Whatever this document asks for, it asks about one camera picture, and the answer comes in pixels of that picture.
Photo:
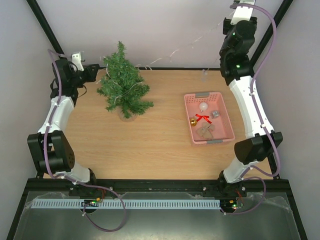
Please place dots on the burlap bow ornament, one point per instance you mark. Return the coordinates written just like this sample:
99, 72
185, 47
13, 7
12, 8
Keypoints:
206, 131

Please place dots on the light blue cable duct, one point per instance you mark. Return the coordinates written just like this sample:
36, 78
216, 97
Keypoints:
129, 204

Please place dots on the silver gift box ornament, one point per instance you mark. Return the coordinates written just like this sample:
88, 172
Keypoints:
215, 114

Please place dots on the red ribbon bow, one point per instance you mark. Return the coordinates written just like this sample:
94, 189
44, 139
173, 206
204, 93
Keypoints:
203, 117

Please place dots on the black aluminium rail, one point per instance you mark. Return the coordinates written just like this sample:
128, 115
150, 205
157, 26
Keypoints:
204, 188

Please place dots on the pink plastic basket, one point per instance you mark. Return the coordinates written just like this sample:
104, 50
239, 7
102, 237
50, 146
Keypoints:
223, 128

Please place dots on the clear battery box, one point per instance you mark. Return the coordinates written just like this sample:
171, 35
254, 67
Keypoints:
204, 75

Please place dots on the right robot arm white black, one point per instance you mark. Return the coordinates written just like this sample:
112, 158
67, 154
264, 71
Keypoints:
261, 140

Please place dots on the white ball ornament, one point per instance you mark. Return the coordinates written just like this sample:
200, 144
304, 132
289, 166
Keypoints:
203, 106

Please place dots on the small green christmas tree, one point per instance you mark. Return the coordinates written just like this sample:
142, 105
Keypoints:
123, 87

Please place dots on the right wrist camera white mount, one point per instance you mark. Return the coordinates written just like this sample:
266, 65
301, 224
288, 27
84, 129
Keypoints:
242, 13

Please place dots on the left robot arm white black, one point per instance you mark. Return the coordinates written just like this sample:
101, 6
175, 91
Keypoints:
50, 150

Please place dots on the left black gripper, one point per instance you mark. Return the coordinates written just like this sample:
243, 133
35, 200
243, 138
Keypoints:
92, 75

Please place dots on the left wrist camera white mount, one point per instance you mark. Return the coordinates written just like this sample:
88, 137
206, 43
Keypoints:
76, 59

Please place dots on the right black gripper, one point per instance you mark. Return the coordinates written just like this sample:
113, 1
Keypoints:
226, 25

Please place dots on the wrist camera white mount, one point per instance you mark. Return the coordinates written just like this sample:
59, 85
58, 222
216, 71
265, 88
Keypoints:
242, 13
76, 59

